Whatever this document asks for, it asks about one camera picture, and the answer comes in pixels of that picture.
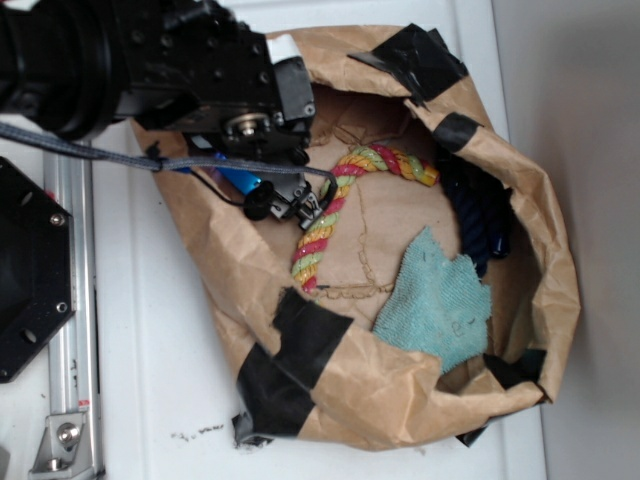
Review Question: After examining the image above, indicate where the aluminium extrusion rail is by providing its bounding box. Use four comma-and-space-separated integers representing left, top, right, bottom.
29, 153, 105, 479

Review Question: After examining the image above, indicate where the teal terry cloth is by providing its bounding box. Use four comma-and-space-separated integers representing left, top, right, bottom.
373, 227, 492, 374

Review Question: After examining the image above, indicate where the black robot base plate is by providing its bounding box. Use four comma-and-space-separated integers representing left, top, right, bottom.
0, 158, 73, 384

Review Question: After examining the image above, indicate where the grey metal corner bracket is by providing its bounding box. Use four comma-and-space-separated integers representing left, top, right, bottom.
28, 412, 95, 479

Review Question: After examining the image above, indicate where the multicolour twisted rope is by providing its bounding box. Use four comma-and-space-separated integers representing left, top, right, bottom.
290, 144, 441, 295

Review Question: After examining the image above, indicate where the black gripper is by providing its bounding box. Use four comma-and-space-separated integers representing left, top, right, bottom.
115, 1, 323, 230

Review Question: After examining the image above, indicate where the dark navy twisted rope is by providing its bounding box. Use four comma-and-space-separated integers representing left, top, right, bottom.
439, 155, 512, 279

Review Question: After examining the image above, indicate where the brown paper bag bin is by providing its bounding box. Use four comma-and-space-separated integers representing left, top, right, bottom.
155, 25, 580, 450

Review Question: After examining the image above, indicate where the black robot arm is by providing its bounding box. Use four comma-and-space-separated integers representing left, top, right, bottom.
1, 1, 333, 228

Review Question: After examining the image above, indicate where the grey braided cable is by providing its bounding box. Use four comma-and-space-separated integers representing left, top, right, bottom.
0, 122, 339, 211

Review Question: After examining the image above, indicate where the blue rectangular block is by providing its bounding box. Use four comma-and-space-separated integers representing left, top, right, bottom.
199, 165, 262, 196

